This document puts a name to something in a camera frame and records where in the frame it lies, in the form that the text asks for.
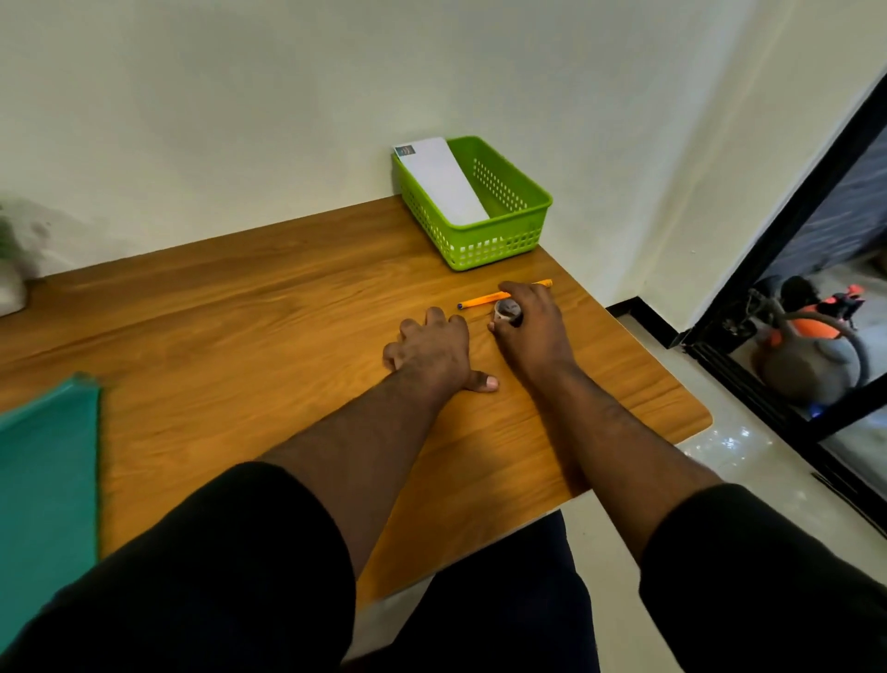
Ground person's left hand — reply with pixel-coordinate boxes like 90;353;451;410
383;307;500;396

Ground person's right hand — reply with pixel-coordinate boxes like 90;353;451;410
488;281;580;390

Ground person's right forearm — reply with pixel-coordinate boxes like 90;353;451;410
527;367;725;564

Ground person's left forearm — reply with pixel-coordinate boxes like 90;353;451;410
255;371;458;576

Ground orange pen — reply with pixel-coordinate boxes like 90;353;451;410
456;279;554;311

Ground green plastic basket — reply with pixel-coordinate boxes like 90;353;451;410
391;135;554;272

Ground white paper envelope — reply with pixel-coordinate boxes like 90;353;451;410
394;136;491;227

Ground black skirting board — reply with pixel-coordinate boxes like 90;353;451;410
606;297;685;349

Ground dark trousers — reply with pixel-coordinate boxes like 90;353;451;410
344;511;601;673

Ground black left shirt sleeve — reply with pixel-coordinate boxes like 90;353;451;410
0;461;358;673

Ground black shirt sleeve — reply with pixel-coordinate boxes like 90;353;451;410
638;483;887;673
0;461;358;673

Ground grey orange vacuum cleaner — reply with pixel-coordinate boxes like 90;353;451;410
747;275;871;418

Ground black right shirt sleeve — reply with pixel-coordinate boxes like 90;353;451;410
638;483;887;673

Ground teal cloth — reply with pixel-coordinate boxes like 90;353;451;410
0;373;103;650

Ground black door frame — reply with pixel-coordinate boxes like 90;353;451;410
682;69;887;538

